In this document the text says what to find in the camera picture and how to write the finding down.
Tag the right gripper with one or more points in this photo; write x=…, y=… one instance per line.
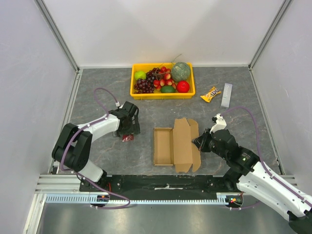
x=204, y=142

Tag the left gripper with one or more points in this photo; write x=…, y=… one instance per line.
x=134, y=128

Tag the small red packet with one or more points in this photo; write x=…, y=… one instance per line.
x=126, y=138

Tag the brown cardboard box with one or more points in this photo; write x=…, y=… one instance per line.
x=174, y=147

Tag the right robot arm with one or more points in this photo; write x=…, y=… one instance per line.
x=249, y=174

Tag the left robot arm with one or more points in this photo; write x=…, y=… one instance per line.
x=73, y=145

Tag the purple grape bunch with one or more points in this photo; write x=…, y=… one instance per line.
x=144, y=86

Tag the green apple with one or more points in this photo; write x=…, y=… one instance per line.
x=139, y=75

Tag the green avocado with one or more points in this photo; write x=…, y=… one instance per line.
x=167, y=89

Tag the yellow plastic tray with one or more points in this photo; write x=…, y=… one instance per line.
x=157, y=94

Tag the yellow candy packet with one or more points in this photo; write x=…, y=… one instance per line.
x=211, y=94

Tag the red tomato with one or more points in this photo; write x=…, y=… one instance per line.
x=182, y=87

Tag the green netted melon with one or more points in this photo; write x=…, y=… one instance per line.
x=180, y=71

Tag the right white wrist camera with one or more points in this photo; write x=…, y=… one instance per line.
x=219, y=123

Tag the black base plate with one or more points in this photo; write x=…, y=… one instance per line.
x=124, y=183

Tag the slotted cable duct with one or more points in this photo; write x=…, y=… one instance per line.
x=103, y=199

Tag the aluminium front rail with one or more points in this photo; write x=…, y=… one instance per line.
x=63, y=184

